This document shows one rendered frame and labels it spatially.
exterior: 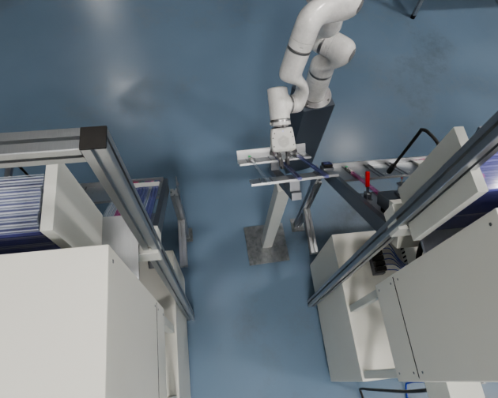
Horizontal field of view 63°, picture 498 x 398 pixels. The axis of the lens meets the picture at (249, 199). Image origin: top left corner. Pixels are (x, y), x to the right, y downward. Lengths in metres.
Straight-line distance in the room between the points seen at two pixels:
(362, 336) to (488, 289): 0.99
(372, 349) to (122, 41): 2.81
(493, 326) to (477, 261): 0.13
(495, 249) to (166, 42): 2.96
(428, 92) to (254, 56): 1.37
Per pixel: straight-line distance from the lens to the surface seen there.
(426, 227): 1.14
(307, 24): 1.51
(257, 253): 2.54
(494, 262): 0.97
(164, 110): 3.06
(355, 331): 1.91
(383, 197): 1.49
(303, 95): 1.71
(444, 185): 1.01
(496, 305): 0.99
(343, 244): 1.99
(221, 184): 2.72
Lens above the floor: 2.44
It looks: 66 degrees down
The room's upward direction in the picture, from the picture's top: 7 degrees clockwise
